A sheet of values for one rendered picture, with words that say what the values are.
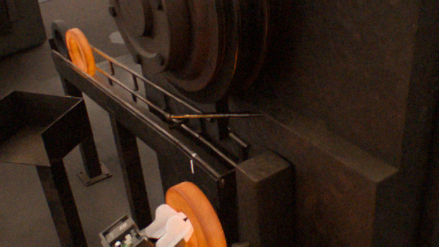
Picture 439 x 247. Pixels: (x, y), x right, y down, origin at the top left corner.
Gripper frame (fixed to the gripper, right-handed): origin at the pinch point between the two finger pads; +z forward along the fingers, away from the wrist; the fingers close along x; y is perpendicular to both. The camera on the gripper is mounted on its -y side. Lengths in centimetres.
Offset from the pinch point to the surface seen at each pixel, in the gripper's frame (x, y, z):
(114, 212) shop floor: 110, -87, -8
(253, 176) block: 7.3, -9.6, 16.2
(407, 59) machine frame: -13.8, 13.3, 38.7
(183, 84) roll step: 29.4, 3.5, 18.2
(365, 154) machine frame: -8.1, -6.5, 32.2
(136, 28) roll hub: 32.0, 19.3, 15.1
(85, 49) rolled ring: 115, -18, 18
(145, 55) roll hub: 32.5, 12.9, 14.1
